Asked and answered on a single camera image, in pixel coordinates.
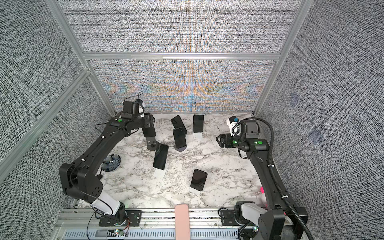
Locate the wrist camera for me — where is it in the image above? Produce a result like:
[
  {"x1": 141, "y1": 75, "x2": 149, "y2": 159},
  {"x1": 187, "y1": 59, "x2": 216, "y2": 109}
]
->
[
  {"x1": 123, "y1": 99, "x2": 145, "y2": 116},
  {"x1": 227, "y1": 116, "x2": 241, "y2": 137}
]

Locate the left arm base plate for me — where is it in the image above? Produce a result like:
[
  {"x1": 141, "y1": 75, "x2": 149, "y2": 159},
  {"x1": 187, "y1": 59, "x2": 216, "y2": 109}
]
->
[{"x1": 99, "y1": 210, "x2": 143, "y2": 227}]

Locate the black corrugated cable hose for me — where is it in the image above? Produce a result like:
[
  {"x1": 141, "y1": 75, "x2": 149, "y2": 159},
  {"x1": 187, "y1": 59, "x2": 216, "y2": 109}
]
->
[{"x1": 239, "y1": 116, "x2": 315, "y2": 240}]

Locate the black round phone stand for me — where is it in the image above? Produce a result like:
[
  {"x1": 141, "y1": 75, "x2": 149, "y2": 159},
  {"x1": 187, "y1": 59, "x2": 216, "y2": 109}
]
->
[{"x1": 146, "y1": 137, "x2": 159, "y2": 151}]

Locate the purple round phone stand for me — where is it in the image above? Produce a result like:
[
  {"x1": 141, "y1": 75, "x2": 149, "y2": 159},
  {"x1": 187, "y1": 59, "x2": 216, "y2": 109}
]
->
[{"x1": 174, "y1": 145, "x2": 187, "y2": 152}]

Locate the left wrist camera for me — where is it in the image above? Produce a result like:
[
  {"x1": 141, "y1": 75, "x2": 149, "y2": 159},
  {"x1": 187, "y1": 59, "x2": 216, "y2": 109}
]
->
[{"x1": 123, "y1": 99, "x2": 145, "y2": 116}]

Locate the pink plush toy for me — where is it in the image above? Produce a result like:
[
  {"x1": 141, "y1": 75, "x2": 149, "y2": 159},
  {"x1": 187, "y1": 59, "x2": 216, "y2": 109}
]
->
[{"x1": 260, "y1": 187, "x2": 268, "y2": 208}]

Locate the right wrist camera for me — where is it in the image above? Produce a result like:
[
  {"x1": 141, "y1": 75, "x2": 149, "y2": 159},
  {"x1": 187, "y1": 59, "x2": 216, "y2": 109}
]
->
[{"x1": 227, "y1": 116, "x2": 241, "y2": 137}]

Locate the white back phone stand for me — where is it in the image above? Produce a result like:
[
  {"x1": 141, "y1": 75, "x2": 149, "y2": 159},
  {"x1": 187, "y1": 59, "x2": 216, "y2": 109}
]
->
[{"x1": 193, "y1": 133, "x2": 203, "y2": 140}]

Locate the black phone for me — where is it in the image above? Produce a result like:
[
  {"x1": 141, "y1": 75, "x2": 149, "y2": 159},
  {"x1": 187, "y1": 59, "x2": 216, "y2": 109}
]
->
[
  {"x1": 193, "y1": 115, "x2": 204, "y2": 133},
  {"x1": 171, "y1": 115, "x2": 188, "y2": 135},
  {"x1": 173, "y1": 128, "x2": 187, "y2": 147},
  {"x1": 153, "y1": 144, "x2": 169, "y2": 170},
  {"x1": 142, "y1": 120, "x2": 156, "y2": 138},
  {"x1": 190, "y1": 169, "x2": 208, "y2": 192}
]

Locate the white folding phone stand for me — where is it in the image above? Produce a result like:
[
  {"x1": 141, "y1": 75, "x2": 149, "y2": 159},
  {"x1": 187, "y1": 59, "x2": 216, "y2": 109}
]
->
[{"x1": 154, "y1": 168, "x2": 167, "y2": 179}]

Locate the aluminium front rail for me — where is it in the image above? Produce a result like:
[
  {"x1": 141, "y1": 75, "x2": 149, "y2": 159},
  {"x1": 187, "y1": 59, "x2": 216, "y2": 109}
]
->
[{"x1": 50, "y1": 207, "x2": 310, "y2": 240}]

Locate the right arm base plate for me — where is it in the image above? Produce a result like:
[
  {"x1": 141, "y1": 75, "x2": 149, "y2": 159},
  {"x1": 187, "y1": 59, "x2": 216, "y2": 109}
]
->
[{"x1": 219, "y1": 209, "x2": 240, "y2": 227}]

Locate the white front phone stand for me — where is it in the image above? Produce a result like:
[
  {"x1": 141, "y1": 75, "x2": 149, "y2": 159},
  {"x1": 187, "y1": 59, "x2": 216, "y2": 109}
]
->
[{"x1": 189, "y1": 187, "x2": 201, "y2": 196}]

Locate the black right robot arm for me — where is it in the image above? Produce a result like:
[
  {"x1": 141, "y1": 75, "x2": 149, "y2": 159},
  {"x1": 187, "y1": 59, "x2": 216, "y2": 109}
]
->
[{"x1": 216, "y1": 133, "x2": 314, "y2": 240}]

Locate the dark flower shaped coaster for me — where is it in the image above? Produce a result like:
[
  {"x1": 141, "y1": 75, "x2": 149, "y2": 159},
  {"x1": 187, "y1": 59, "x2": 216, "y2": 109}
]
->
[{"x1": 101, "y1": 154, "x2": 122, "y2": 172}]

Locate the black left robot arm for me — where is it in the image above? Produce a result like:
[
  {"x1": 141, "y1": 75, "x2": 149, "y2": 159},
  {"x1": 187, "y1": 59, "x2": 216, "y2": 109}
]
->
[{"x1": 59, "y1": 113, "x2": 156, "y2": 226}]

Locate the pink bar front centre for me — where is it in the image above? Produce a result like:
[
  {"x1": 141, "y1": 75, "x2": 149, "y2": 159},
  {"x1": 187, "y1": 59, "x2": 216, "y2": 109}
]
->
[{"x1": 175, "y1": 204, "x2": 191, "y2": 240}]

